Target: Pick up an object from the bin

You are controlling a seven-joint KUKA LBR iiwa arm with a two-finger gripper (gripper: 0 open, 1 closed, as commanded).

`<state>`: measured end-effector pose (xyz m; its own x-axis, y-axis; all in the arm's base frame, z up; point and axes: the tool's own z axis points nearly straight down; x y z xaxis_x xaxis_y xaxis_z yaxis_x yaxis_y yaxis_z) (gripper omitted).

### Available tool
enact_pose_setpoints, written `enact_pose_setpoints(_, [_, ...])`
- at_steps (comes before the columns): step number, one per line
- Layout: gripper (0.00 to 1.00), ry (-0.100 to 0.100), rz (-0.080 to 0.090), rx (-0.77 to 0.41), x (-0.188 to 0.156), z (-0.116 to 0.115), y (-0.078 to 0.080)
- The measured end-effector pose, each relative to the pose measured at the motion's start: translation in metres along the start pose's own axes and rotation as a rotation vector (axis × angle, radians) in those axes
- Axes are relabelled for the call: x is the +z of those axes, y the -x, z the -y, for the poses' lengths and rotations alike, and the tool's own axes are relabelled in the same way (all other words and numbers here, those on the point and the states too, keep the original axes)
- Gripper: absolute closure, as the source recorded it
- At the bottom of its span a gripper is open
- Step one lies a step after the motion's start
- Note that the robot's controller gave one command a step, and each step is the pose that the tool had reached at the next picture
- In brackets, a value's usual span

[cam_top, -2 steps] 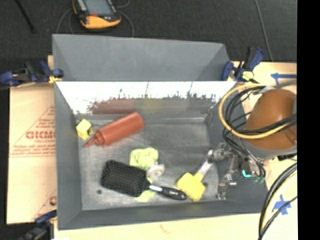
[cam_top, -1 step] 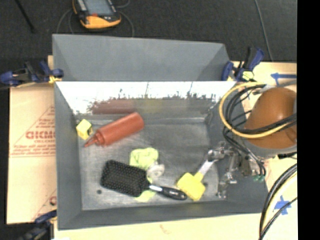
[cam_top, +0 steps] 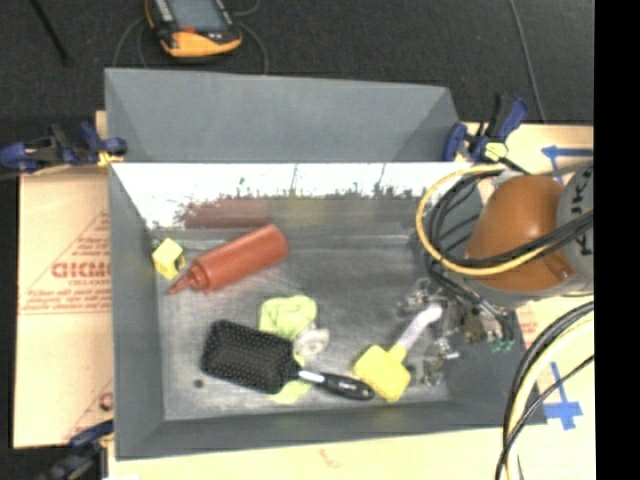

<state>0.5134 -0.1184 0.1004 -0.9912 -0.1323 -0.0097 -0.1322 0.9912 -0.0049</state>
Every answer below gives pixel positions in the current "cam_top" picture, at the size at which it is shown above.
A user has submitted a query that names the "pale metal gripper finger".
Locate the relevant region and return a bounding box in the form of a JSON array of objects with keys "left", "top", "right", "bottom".
[
  {"left": 398, "top": 278, "right": 447, "bottom": 319},
  {"left": 422, "top": 338, "right": 462, "bottom": 388}
]

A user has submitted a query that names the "grey metal bin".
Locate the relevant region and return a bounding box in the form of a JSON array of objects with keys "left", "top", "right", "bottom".
[{"left": 103, "top": 67, "right": 547, "bottom": 460}]

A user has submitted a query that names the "clear glass thing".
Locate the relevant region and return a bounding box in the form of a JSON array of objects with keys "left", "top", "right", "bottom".
[{"left": 293, "top": 327, "right": 331, "bottom": 367}]

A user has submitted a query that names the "yellow-green cloth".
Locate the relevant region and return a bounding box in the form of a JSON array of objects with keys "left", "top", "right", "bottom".
[{"left": 258, "top": 294, "right": 319, "bottom": 405}]

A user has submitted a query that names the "red-brown squeeze bottle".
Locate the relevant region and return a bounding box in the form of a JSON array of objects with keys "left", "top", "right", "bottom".
[{"left": 167, "top": 223, "right": 290, "bottom": 296}]

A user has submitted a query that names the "black hairbrush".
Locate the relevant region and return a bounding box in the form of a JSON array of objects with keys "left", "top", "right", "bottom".
[{"left": 200, "top": 319, "right": 376, "bottom": 402}]

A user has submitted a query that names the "small yellow block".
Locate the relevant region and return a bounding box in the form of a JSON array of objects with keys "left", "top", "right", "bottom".
[{"left": 151, "top": 238, "right": 186, "bottom": 280}]

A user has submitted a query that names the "brown cardboard board, red print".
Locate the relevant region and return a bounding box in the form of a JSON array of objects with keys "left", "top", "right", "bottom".
[{"left": 11, "top": 110, "right": 117, "bottom": 450}]

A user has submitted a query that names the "yellow brush with white handle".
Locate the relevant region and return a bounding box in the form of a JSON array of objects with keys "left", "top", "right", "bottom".
[{"left": 352, "top": 302, "right": 445, "bottom": 403}]

